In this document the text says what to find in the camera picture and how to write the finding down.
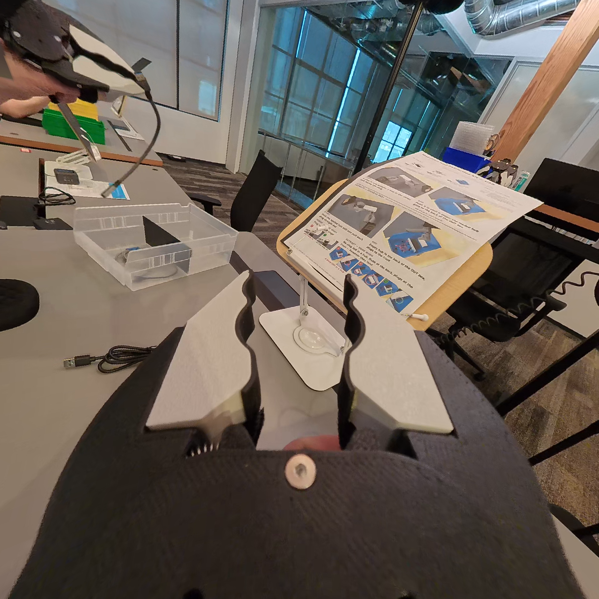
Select black pole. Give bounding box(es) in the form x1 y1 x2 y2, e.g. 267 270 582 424
353 0 424 175

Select blue white leaflet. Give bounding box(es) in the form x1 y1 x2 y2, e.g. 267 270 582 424
86 180 129 199

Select blue storage bin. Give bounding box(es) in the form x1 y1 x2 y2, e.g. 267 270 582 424
442 147 492 175

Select bubble wrap roll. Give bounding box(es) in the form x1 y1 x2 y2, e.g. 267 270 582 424
451 121 495 153

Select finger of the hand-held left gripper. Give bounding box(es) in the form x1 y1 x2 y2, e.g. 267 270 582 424
74 55 147 102
62 24 139 76

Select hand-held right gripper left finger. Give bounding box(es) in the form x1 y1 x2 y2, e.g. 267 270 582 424
145 270 263 445

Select person's left hand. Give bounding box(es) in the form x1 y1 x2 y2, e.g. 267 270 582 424
0 44 82 106

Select black multiport hub cable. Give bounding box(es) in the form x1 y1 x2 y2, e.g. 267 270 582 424
100 75 162 199

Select silver ventilation duct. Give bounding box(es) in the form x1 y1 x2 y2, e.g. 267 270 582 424
463 0 581 40

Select white book stand wooden board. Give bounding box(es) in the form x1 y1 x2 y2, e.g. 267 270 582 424
259 178 495 390

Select tan board on stand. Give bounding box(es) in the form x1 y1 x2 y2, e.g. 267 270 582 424
49 100 103 163

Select black coiled cord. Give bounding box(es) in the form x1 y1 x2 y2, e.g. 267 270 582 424
440 269 599 344

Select black mat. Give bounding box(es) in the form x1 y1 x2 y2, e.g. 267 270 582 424
0 196 45 227

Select clear acrylic box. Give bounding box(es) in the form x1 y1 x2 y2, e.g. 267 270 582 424
74 202 238 292

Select black usb cable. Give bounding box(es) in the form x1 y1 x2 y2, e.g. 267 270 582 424
63 345 157 374

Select green parts bin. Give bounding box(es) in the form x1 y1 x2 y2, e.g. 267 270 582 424
42 104 106 143

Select wooden post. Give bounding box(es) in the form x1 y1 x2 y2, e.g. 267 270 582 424
491 0 599 162

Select printed instruction sheet pad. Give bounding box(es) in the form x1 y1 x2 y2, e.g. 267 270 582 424
285 151 544 315

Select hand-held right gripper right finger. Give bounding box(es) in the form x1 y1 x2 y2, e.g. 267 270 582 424
337 274 455 450

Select coiled black cable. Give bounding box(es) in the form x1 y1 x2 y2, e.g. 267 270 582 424
114 246 181 281

